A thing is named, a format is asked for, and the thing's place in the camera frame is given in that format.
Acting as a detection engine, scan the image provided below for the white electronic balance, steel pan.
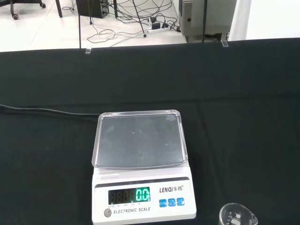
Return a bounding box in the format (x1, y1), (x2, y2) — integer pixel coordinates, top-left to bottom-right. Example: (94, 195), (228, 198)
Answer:
(91, 109), (197, 225)

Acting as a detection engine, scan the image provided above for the white power strip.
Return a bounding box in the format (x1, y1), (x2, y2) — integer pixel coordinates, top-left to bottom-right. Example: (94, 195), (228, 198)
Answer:
(147, 23), (170, 35)

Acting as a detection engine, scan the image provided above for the black tripod leg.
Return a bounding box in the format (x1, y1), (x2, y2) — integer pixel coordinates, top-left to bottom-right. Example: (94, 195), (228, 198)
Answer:
(132, 0), (148, 38)

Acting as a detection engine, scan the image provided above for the thin black stand pole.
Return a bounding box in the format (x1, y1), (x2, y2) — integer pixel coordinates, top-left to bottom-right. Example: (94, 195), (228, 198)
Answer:
(78, 0), (83, 49)
(202, 0), (209, 44)

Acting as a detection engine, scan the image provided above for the grey metal cabinet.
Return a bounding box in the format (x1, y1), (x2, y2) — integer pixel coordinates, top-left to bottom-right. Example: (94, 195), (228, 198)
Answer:
(178, 0), (238, 43)

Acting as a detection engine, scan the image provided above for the black bench cloth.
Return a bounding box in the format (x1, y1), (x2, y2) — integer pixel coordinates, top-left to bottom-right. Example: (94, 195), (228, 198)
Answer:
(0, 37), (300, 225)

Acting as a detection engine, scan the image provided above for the black computer tower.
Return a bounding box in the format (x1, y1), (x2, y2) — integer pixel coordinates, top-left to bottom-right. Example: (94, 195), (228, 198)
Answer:
(75, 0), (110, 19)

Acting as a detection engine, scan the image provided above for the dark desk leg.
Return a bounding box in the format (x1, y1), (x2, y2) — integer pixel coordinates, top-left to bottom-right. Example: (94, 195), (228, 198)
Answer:
(55, 0), (64, 18)

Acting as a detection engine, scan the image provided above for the black office chair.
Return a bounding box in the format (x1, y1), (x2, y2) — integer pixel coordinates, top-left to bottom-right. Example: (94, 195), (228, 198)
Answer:
(0, 0), (46, 20)

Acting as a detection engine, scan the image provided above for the white floor cable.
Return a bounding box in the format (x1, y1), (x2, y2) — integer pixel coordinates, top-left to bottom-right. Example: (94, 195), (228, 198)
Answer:
(87, 22), (150, 44)

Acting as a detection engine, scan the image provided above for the black balance power cable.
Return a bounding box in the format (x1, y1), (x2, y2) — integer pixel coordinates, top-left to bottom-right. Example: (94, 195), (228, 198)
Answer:
(0, 104), (100, 116)

